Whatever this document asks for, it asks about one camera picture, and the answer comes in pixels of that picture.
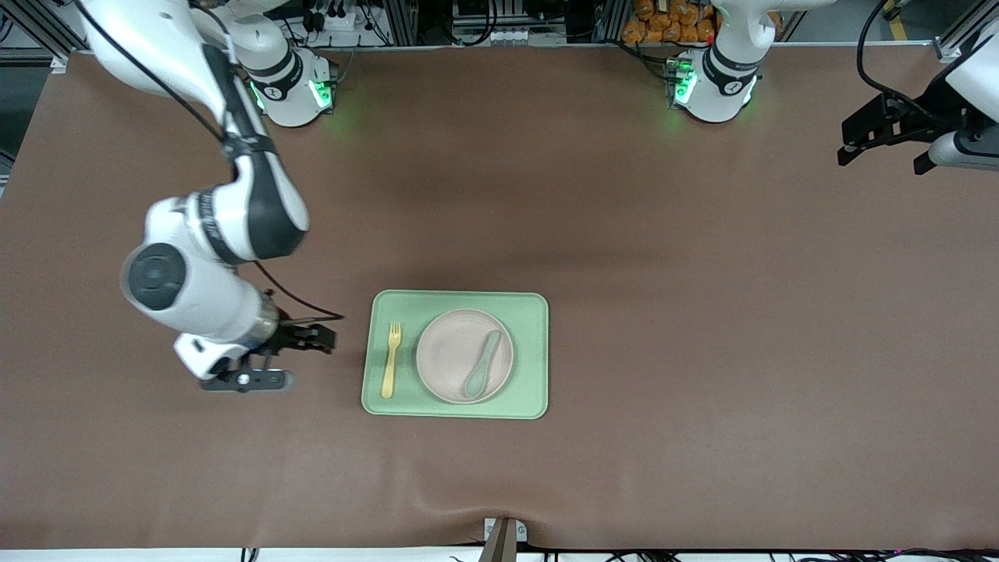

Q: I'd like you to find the yellow plastic fork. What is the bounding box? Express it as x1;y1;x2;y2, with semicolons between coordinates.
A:
381;322;403;399

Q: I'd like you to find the pale pink round plate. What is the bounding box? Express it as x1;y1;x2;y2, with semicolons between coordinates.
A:
415;309;514;405

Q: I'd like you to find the green plastic spoon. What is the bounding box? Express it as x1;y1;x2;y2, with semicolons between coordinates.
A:
464;329;503;399

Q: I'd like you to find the light green rectangular tray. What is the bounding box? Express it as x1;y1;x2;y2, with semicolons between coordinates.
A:
361;290;549;420

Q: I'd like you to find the metal table edge clamp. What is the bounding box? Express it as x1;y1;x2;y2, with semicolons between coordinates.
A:
479;517;528;562

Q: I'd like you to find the white power strip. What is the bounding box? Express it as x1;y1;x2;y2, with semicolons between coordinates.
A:
306;6;368;32

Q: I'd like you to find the white socket bar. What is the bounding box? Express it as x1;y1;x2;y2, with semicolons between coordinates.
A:
457;27;539;45

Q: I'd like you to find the brown table mat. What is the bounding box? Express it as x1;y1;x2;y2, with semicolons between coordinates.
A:
0;43;999;551

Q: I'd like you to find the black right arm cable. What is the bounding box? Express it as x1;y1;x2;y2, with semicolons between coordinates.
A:
72;0;346;322

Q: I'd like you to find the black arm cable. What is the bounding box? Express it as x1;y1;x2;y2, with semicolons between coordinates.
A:
855;0;941;119
72;0;346;322

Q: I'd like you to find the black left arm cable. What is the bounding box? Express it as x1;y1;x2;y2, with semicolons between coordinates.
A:
855;0;941;119

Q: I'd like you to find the aluminium frame strut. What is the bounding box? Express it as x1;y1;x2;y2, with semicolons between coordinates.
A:
0;0;71;75
933;0;999;63

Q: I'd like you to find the aluminium frame post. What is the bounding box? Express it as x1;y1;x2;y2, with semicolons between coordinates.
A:
382;0;418;45
601;0;629;44

